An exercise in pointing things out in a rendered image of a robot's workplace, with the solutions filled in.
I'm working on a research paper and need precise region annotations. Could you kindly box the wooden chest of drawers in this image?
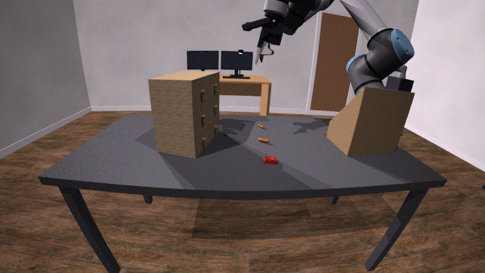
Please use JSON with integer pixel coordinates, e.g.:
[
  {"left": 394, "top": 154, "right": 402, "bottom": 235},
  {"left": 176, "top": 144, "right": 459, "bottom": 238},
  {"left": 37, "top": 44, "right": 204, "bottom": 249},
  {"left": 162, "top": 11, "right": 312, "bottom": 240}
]
[{"left": 148, "top": 70, "right": 220, "bottom": 159}]

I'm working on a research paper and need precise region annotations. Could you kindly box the red nine-volt battery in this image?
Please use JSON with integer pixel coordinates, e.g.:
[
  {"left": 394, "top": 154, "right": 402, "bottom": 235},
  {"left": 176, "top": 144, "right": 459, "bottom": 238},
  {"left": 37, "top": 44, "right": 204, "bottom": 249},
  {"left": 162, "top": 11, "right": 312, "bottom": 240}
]
[{"left": 264, "top": 156, "right": 277, "bottom": 164}]

